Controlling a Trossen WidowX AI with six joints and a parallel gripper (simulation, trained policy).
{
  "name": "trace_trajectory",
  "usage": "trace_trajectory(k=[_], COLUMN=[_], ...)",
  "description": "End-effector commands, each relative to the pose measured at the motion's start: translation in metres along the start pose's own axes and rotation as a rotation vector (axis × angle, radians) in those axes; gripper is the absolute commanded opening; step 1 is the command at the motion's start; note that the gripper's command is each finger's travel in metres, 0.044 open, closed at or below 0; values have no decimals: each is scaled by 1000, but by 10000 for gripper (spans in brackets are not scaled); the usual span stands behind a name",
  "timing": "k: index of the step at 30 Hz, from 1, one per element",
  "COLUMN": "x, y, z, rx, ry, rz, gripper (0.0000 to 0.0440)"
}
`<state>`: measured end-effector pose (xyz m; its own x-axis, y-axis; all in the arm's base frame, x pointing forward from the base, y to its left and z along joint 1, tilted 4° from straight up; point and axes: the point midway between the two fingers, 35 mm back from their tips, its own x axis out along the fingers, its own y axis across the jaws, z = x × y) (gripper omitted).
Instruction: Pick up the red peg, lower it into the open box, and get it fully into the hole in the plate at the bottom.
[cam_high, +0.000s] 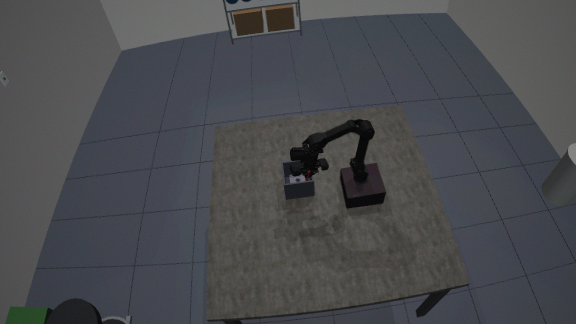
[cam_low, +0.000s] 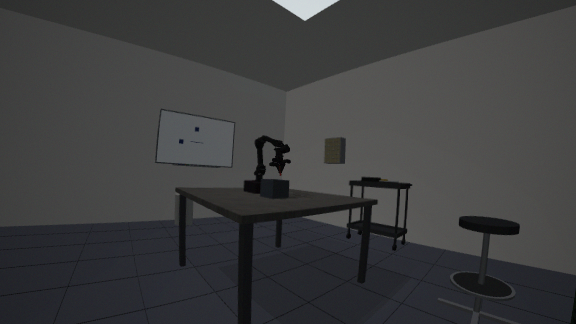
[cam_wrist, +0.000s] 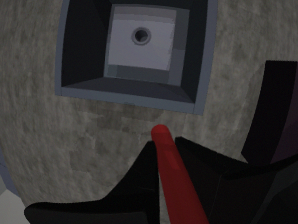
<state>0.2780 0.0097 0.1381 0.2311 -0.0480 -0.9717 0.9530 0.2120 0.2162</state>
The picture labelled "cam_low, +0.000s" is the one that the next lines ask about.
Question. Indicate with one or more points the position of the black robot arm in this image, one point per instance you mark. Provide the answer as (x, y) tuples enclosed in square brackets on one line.
[(259, 143)]

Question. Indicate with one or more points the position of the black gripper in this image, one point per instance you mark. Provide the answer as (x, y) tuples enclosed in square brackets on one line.
[(280, 163)]

